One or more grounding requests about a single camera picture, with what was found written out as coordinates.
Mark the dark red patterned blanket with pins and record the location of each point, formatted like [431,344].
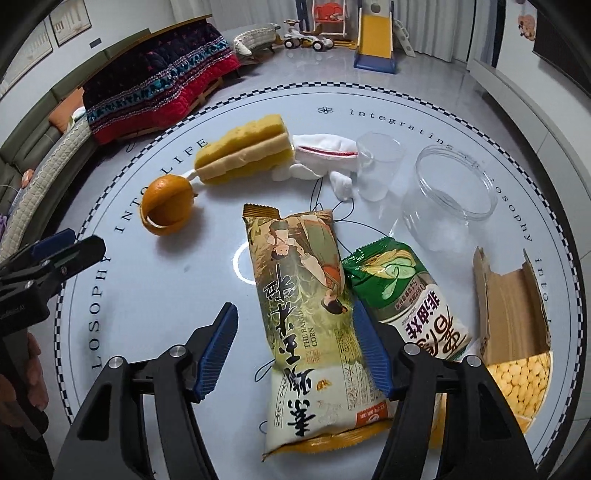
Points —
[152,83]

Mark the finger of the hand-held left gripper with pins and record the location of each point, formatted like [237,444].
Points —
[55,240]
[83,251]

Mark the black television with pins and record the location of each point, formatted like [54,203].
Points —
[549,46]

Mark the orange peel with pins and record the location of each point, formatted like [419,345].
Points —
[161,198]

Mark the yellow toy slide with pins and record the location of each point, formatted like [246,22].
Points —
[374,37]

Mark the bear wall sticker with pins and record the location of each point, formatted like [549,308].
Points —
[527,26]

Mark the orange cushion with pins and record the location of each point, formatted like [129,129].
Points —
[61,120]

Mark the white toy car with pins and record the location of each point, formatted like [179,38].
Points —
[307,39]

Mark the white quilted sofa cover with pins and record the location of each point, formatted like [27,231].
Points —
[51,166]

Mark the grey-green sofa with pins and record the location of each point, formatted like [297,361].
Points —
[27,138]

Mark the beige corn snack packet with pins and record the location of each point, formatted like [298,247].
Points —
[300,286]

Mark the green snack packet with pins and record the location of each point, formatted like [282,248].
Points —
[406,286]

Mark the white quilted curved chair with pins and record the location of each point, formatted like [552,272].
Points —
[254,39]

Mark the red toy swing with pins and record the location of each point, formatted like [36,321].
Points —
[328,11]

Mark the clear plastic cup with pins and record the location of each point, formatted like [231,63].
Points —
[378,170]

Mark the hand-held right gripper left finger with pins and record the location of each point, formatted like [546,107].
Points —
[217,350]

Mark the white low cabinet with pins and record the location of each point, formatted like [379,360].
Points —
[521,97]

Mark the person's left hand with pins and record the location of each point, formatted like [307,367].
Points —
[38,374]

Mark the yellow sponge brush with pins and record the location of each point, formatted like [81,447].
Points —
[240,147]

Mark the white cloth red stripe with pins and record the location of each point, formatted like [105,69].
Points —
[323,147]

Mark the framed wall picture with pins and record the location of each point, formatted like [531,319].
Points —
[25,53]
[69,21]

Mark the torn cardboard box corn print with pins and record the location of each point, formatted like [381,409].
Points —
[508,304]

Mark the clear plastic jar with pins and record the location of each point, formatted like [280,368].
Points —
[443,217]

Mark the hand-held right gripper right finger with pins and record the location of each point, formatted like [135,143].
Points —
[371,355]

